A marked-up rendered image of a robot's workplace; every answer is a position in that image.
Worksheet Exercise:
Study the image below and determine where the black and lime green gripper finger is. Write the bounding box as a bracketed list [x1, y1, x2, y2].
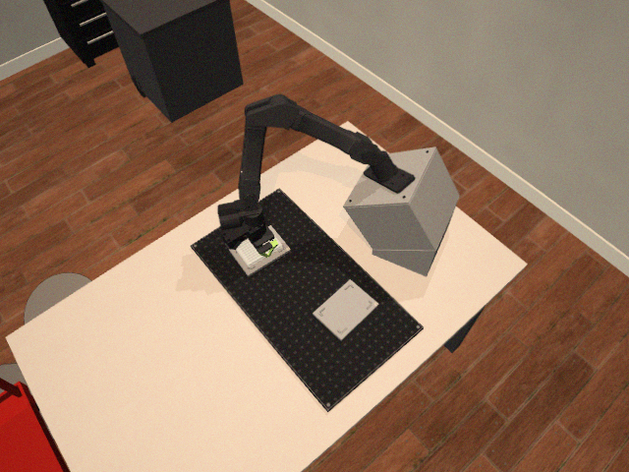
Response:
[260, 240, 278, 258]

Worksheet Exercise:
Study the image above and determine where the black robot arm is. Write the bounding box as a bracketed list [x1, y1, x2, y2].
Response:
[217, 94, 416, 250]

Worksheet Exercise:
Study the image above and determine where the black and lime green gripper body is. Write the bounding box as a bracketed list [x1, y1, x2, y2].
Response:
[249, 221, 274, 254]

